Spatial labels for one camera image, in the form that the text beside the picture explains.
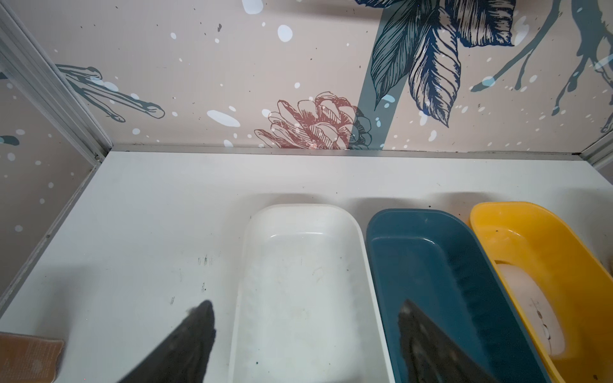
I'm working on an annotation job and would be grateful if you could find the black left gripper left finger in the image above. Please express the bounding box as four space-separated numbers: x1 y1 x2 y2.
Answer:
121 300 216 383

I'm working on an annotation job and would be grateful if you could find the white storage box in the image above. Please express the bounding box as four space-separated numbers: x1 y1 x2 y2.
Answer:
228 204 394 382

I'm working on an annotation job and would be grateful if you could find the pink mouse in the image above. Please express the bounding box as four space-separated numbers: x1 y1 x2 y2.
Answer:
498 263 566 356

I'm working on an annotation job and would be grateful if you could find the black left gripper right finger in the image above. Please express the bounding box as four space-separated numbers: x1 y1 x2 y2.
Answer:
397 299 496 382

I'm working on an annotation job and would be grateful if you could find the teal storage box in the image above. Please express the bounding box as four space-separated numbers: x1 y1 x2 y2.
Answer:
367 209 549 382

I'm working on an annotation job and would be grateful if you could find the yellow storage box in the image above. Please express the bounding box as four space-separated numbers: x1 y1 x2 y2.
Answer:
469 202 612 382

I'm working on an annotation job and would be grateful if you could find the brown spice jar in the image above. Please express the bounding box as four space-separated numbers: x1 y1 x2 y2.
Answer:
0 332 65 383

